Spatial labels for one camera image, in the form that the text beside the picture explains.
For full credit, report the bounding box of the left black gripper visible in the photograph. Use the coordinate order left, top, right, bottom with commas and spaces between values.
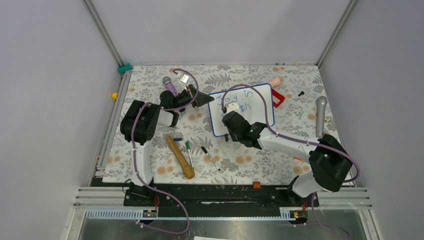
172, 84, 214, 111

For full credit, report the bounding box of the blue-framed whiteboard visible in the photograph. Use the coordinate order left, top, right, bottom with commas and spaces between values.
208, 83, 275, 137

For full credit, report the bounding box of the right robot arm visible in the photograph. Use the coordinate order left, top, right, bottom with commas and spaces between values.
222, 111, 353, 206

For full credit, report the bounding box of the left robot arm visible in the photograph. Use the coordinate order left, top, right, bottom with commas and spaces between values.
120, 84, 215, 186

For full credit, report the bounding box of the floral patterned table mat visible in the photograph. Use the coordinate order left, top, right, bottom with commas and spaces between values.
102, 65, 327, 185

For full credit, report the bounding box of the purple patterned microphone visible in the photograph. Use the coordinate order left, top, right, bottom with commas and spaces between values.
162, 76, 179, 97

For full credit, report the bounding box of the black-capped marker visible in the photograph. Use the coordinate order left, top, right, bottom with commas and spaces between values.
201, 146, 221, 171

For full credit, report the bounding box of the green-capped marker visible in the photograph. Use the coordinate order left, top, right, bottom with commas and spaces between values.
185, 140, 194, 168

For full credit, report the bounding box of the red rectangular tray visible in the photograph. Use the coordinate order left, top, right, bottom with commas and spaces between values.
272, 89, 286, 108

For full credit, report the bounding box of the brown cork cylinder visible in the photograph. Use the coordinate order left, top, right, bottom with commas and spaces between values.
252, 181, 262, 190

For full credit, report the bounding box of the pink plastic cylinder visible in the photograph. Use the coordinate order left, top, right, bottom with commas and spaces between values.
269, 76, 284, 88

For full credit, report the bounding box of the teal corner clip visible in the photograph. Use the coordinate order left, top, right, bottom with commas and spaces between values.
117, 63, 133, 74

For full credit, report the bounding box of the small yellow block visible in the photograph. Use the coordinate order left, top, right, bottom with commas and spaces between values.
111, 92, 118, 100

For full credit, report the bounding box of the silver grey microphone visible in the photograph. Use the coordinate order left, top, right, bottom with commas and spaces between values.
315, 96, 328, 138

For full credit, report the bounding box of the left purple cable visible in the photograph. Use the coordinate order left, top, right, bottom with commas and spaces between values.
130, 68, 200, 235

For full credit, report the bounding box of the purple cable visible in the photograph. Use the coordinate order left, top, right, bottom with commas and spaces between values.
220, 83, 361, 240
130, 68, 200, 235

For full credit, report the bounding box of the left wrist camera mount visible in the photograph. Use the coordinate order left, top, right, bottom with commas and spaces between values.
179, 73, 190, 86

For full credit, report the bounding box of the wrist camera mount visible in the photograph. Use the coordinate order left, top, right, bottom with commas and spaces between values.
179, 73, 190, 86
223, 102, 242, 114

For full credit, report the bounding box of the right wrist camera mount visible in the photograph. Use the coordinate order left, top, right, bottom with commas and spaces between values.
223, 102, 242, 114

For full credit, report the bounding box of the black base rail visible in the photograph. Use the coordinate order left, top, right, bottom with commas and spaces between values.
123, 183, 319, 218

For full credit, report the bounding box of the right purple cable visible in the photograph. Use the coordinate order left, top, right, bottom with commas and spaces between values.
220, 83, 361, 240

